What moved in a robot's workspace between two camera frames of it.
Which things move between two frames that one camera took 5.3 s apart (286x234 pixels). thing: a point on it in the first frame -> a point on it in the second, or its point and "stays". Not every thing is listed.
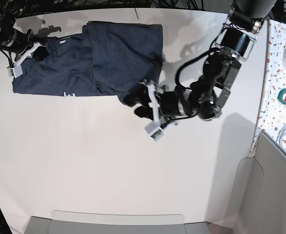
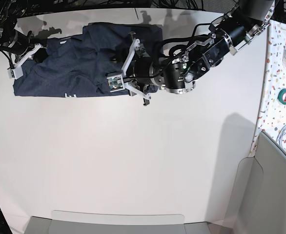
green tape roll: (284, 96) stays
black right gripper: (168, 104) -> (148, 70)
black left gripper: (19, 44) stays
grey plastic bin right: (265, 198) stays
